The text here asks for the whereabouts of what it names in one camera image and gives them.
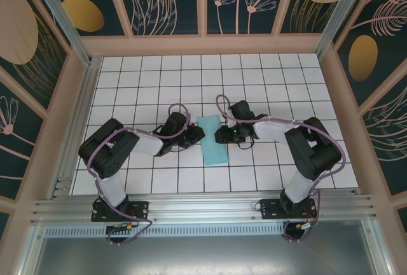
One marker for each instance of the light blue paper sheet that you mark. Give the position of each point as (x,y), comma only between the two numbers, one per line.
(213,147)

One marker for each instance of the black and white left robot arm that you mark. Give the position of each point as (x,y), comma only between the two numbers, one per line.
(116,189)

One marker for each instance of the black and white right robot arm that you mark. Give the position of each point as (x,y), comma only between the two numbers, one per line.
(299,189)

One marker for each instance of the grey metal sheet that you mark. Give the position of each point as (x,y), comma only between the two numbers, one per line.
(206,256)

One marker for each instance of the yellow power connector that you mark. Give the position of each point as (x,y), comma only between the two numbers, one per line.
(299,225)
(129,225)

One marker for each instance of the long grooved aluminium rail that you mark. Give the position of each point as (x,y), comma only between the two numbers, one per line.
(206,205)

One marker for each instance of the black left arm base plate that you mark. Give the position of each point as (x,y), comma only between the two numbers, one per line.
(140,209)

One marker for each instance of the short grooved aluminium rail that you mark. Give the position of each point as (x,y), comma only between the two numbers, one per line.
(79,122)

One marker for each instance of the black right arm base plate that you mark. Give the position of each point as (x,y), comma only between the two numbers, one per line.
(270,209)

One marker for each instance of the aluminium corner post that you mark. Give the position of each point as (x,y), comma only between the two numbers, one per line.
(341,14)
(57,11)

